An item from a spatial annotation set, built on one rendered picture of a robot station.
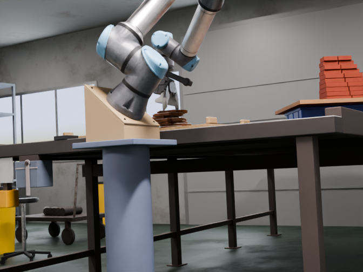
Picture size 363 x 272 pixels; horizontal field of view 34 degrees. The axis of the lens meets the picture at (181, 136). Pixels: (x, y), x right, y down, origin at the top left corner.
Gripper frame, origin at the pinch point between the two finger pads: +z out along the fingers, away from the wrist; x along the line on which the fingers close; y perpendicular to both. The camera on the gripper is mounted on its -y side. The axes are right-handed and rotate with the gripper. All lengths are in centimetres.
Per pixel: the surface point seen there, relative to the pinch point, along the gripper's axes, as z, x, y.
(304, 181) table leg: 31, 36, -63
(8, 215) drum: 63, -246, 288
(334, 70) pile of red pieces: -20, -62, -63
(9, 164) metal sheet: 19, 14, 78
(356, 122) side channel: 11, 13, -79
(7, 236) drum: 84, -244, 290
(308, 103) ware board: -1, -22, -56
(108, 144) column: 16, 62, -3
